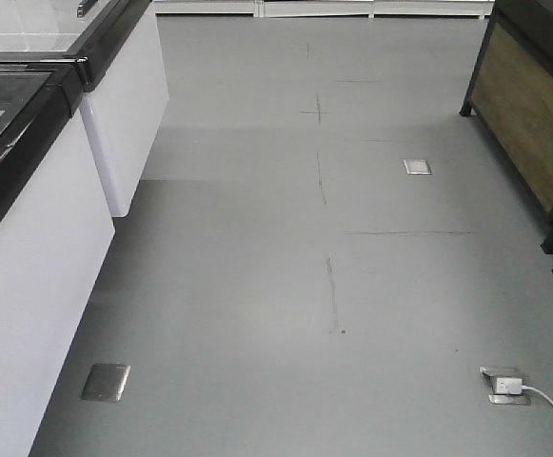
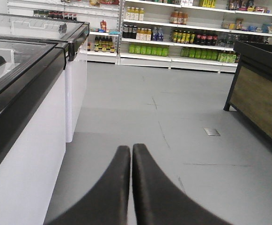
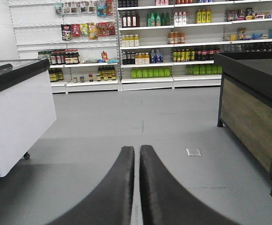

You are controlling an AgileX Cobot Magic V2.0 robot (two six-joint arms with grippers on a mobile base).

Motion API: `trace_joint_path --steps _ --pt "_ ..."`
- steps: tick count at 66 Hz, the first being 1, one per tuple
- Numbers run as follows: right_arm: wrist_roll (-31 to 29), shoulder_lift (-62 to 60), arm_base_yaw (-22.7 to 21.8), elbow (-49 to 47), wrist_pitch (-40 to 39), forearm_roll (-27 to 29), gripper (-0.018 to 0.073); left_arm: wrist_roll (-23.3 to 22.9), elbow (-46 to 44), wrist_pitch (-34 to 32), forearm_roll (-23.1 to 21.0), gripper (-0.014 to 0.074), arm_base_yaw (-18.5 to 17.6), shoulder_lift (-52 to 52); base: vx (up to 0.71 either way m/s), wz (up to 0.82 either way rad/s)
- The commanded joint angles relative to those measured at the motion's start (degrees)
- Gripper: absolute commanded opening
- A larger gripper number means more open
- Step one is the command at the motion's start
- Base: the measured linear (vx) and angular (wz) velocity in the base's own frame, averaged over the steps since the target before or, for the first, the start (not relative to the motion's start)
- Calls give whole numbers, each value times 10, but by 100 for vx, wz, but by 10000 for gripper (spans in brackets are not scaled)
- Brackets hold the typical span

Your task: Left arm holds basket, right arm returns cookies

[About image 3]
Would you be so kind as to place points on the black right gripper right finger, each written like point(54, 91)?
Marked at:
point(164, 201)

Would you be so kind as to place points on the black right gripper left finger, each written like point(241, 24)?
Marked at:
point(110, 202)

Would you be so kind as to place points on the silver floor outlet plate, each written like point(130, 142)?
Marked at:
point(193, 152)

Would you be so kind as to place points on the dark wooden produce stand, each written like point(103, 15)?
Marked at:
point(245, 105)

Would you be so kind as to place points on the white chest freezer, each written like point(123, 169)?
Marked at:
point(27, 108)

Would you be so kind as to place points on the white store shelving unit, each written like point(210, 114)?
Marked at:
point(95, 45)

